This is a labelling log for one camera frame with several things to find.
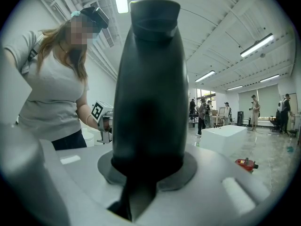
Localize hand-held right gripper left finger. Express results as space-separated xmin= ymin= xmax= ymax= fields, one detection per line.
xmin=39 ymin=139 xmax=132 ymax=226

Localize person's left hand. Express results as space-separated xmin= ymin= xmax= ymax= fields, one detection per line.
xmin=102 ymin=117 xmax=113 ymax=134

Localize ceiling air vent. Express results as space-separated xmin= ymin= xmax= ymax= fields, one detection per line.
xmin=90 ymin=0 xmax=115 ymax=48

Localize black head-mounted camera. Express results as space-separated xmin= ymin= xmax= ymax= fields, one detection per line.
xmin=79 ymin=6 xmax=110 ymax=30

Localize black office chair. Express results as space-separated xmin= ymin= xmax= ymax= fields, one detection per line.
xmin=269 ymin=115 xmax=282 ymax=133

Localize person's face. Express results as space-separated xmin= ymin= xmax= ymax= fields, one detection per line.
xmin=65 ymin=15 xmax=99 ymax=51

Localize person's grey top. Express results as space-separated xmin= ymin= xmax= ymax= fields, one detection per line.
xmin=3 ymin=30 xmax=90 ymax=142

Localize person's left forearm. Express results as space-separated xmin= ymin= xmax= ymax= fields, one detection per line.
xmin=75 ymin=97 xmax=100 ymax=131

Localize grey shoulder strap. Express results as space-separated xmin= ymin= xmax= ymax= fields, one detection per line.
xmin=20 ymin=33 xmax=45 ymax=74

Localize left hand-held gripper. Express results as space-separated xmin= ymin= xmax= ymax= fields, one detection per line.
xmin=90 ymin=100 xmax=114 ymax=145

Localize red green vacuum cleaner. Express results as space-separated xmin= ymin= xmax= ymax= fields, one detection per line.
xmin=234 ymin=157 xmax=259 ymax=174

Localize white box table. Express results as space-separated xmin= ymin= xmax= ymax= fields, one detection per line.
xmin=201 ymin=124 xmax=248 ymax=157

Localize person's dark trousers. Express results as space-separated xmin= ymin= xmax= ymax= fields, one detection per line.
xmin=50 ymin=129 xmax=88 ymax=152

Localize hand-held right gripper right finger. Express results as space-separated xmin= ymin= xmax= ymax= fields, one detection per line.
xmin=131 ymin=143 xmax=271 ymax=226

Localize white whiteboard black frame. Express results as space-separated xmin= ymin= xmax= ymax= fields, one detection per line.
xmin=111 ymin=0 xmax=190 ymax=223

